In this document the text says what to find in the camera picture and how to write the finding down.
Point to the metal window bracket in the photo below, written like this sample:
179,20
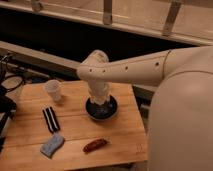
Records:
107,12
171,17

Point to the black equipment at left edge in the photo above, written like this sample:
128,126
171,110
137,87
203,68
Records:
7,105

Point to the dark ceramic bowl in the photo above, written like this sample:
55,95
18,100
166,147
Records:
102,112

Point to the brown red sausage toy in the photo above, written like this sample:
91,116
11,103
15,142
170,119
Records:
94,145

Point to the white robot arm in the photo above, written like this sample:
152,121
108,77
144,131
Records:
180,135

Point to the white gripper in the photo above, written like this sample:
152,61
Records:
99,96

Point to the black white striped cloth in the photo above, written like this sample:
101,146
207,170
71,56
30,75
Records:
51,119

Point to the metal window bracket right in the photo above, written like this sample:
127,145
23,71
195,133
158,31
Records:
171,17

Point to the metal window bracket middle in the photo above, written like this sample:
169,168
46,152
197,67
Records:
107,12

